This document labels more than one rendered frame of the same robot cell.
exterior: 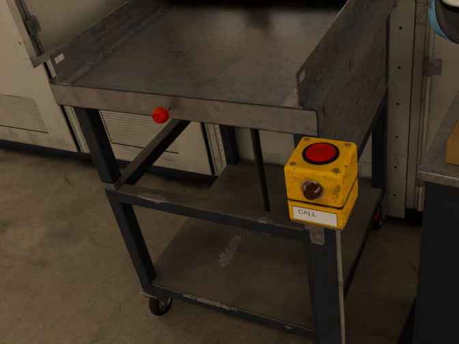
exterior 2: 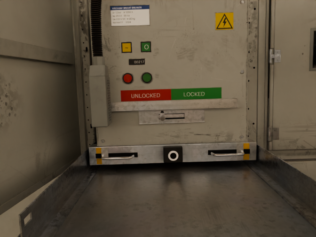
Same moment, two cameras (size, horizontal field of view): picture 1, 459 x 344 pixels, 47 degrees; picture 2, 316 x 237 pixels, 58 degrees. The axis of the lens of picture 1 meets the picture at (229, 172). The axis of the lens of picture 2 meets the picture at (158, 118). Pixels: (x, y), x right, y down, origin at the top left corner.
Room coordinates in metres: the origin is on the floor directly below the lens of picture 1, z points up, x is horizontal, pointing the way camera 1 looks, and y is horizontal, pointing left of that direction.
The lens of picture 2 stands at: (0.59, 0.37, 1.13)
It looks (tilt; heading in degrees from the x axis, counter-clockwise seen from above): 7 degrees down; 328
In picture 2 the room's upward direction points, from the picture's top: 2 degrees counter-clockwise
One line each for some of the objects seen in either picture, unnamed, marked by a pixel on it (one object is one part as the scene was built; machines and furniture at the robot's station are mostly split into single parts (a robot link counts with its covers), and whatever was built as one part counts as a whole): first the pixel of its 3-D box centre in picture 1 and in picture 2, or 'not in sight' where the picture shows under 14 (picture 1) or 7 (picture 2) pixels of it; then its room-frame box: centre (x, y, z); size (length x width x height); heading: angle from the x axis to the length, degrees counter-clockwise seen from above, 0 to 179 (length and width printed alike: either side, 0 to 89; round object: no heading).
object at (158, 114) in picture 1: (162, 112); not in sight; (0.93, 0.11, 0.82); 0.04 x 0.03 x 0.03; 148
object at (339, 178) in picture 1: (322, 182); not in sight; (0.58, -0.13, 0.85); 0.08 x 0.08 x 0.10; 58
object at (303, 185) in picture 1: (311, 192); not in sight; (0.54, -0.10, 0.87); 0.03 x 0.01 x 0.03; 58
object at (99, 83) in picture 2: not in sight; (100, 95); (1.39, 0.06, 1.09); 0.08 x 0.05 x 0.17; 148
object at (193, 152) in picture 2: not in sight; (172, 152); (1.35, -0.16, 0.90); 0.54 x 0.05 x 0.06; 58
